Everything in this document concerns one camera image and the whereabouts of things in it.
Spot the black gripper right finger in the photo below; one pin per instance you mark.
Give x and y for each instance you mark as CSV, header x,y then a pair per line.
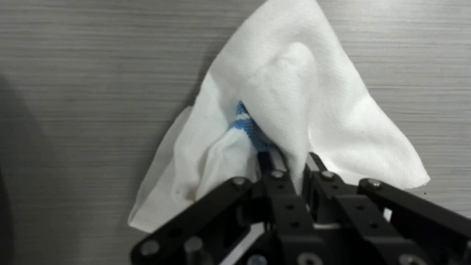
x,y
381,224

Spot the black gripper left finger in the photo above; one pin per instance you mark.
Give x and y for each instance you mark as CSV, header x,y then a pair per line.
x,y
209,232

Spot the small white blue-striped towel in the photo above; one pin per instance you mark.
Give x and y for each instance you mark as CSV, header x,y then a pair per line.
x,y
281,80

